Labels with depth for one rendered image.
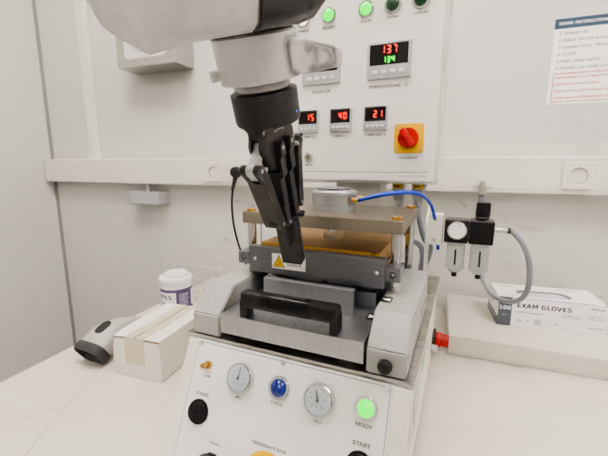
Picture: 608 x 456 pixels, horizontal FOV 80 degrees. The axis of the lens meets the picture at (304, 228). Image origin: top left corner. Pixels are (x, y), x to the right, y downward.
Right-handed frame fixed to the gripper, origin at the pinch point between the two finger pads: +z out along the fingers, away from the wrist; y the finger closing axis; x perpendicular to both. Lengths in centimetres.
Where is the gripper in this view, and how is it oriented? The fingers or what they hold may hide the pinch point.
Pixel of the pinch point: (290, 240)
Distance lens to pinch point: 50.3
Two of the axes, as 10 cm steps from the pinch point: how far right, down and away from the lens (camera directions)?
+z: 1.3, 8.5, 5.1
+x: 9.2, 0.9, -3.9
